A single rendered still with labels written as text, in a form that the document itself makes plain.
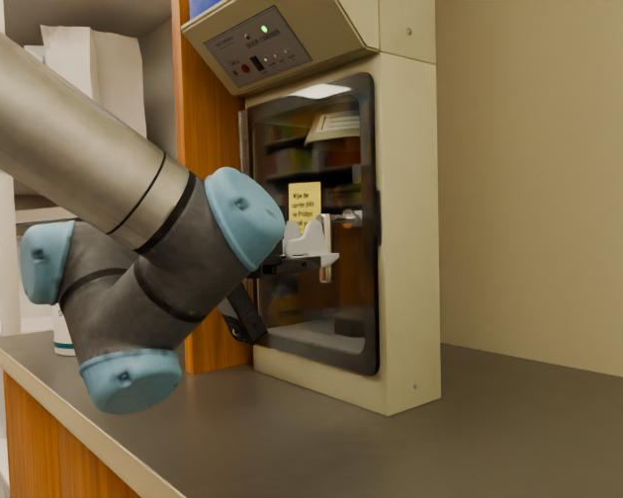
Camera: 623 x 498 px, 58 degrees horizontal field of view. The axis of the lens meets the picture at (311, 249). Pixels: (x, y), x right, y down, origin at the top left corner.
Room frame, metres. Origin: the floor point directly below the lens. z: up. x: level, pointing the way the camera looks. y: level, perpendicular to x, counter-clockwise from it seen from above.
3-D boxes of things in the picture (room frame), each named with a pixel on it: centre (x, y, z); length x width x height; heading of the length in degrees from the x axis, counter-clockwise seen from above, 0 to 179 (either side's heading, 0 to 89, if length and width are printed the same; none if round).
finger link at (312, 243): (0.69, 0.00, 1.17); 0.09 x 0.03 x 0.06; 125
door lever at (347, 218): (0.74, -0.03, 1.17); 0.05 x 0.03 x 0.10; 129
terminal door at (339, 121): (0.84, 0.01, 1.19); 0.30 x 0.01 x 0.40; 39
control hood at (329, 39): (0.81, 0.05, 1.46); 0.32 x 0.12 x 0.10; 39
